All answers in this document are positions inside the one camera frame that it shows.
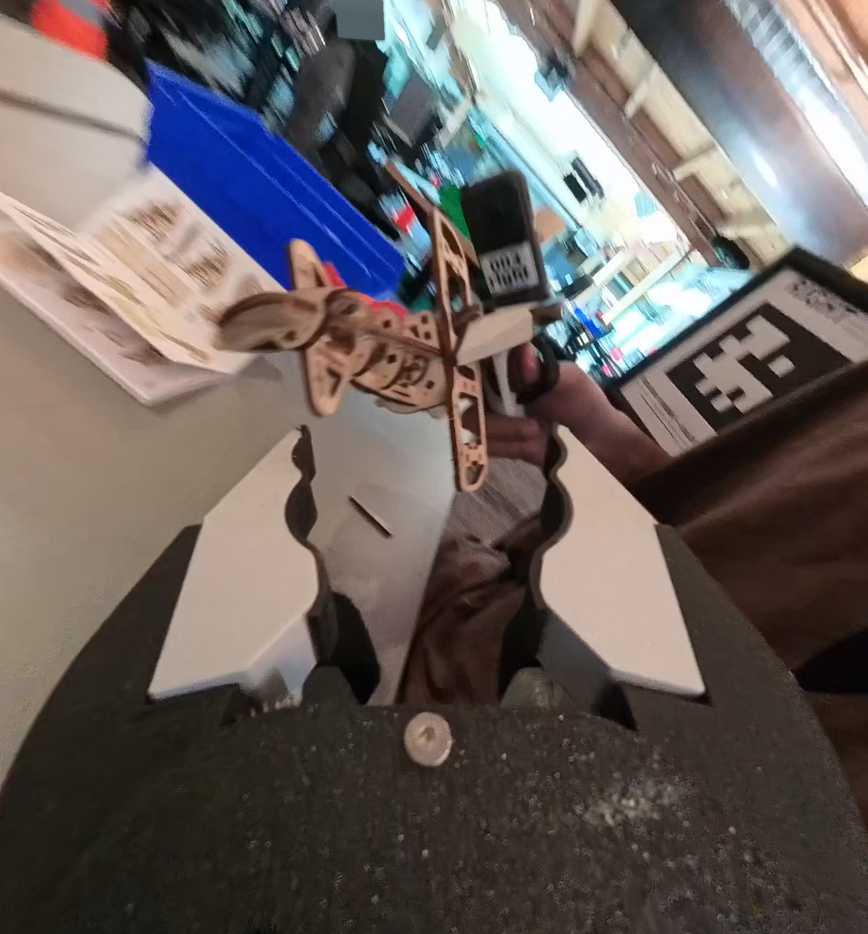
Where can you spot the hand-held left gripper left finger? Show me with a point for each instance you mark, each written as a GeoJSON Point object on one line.
{"type": "Point", "coordinates": [237, 584]}

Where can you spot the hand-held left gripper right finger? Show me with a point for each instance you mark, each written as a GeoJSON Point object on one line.
{"type": "Point", "coordinates": [609, 584]}

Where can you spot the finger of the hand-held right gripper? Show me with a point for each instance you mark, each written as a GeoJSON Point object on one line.
{"type": "Point", "coordinates": [496, 332]}

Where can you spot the wooden model plane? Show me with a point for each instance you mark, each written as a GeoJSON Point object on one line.
{"type": "Point", "coordinates": [375, 350]}

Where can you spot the person's right forearm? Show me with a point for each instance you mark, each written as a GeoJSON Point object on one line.
{"type": "Point", "coordinates": [642, 449]}

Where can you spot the person's right hand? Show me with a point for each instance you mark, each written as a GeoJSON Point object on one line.
{"type": "Point", "coordinates": [587, 408]}

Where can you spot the blue plastic bin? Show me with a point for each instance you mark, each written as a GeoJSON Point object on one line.
{"type": "Point", "coordinates": [259, 182]}

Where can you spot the framed right marker sign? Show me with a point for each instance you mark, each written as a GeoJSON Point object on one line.
{"type": "Point", "coordinates": [755, 357]}

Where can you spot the instruction booklet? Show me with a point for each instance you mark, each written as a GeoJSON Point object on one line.
{"type": "Point", "coordinates": [135, 284]}

